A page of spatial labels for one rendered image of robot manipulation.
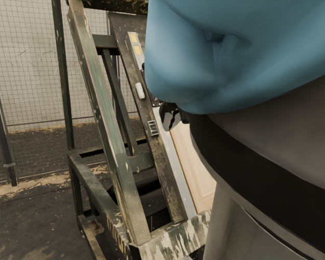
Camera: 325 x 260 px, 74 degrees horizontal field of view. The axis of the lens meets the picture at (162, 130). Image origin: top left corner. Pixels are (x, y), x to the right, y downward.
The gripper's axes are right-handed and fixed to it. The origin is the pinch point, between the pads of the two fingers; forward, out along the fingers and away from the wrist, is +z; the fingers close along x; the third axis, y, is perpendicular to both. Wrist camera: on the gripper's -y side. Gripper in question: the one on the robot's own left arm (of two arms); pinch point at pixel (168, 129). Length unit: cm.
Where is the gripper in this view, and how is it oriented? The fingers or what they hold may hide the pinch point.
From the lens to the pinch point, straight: 67.9
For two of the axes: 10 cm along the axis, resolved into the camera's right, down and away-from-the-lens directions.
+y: -3.6, -7.0, 6.2
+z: -2.0, 7.1, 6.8
